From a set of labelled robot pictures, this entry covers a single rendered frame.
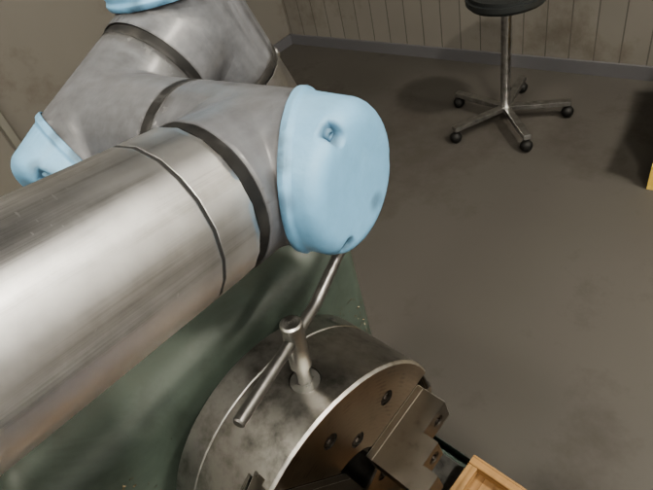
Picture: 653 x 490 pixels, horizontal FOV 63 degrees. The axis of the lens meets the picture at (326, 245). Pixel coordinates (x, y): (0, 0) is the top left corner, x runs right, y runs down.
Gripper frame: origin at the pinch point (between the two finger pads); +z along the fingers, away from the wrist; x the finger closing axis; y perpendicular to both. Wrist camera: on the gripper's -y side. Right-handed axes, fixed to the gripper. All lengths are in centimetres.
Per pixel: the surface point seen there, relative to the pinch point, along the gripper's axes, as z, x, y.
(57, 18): 61, 64, -300
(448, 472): 40.9, -15.2, 12.9
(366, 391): 5.8, -13.1, 11.0
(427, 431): 16.3, -12.6, 15.1
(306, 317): -3.8, -10.8, 6.0
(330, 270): -2.4, -5.2, 4.2
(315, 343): 4.0, -12.0, 3.6
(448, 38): 195, 217, -169
